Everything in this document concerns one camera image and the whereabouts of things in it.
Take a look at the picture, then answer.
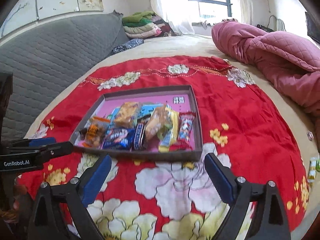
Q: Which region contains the orange clear pastry packet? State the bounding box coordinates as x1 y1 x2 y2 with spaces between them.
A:
79 116 111 148

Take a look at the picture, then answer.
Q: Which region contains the blue cookie packet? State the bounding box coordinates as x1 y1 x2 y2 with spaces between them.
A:
102 128 135 150

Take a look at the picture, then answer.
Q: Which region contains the red cartoon snack packet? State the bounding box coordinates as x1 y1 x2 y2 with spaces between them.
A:
170 112 196 151

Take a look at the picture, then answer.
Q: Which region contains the dark blue wafer packet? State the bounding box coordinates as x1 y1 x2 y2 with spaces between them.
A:
132 122 147 151

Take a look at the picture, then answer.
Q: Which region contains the golden cake packet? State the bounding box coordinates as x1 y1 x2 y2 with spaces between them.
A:
113 102 142 129

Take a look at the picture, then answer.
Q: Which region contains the green snack packet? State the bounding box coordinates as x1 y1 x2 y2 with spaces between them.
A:
157 115 172 141

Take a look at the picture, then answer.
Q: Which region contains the yellow snack packet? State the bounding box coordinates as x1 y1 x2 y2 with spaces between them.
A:
158 107 180 153

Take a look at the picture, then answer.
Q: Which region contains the small yellow green packet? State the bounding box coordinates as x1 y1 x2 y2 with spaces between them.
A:
307 157 319 183

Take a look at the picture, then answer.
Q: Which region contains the grey quilted headboard cover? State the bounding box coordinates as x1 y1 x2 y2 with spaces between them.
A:
1 11 128 140

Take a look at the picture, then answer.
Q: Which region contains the grey cardboard tray box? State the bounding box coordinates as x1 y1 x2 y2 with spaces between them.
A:
69 84 203 163

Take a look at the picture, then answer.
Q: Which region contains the pink quilted blanket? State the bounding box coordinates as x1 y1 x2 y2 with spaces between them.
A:
212 21 319 117

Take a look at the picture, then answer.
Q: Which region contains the dark blue patterned cloth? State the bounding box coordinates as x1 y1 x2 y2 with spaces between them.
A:
111 38 144 55

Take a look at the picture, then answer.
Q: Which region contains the stack of folded clothes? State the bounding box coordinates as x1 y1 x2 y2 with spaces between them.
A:
122 11 176 40

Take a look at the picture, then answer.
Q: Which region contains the white window curtain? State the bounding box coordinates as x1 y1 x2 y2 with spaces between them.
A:
150 0 195 35

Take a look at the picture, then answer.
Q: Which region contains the black wall television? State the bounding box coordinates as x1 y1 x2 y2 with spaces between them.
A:
305 11 320 44

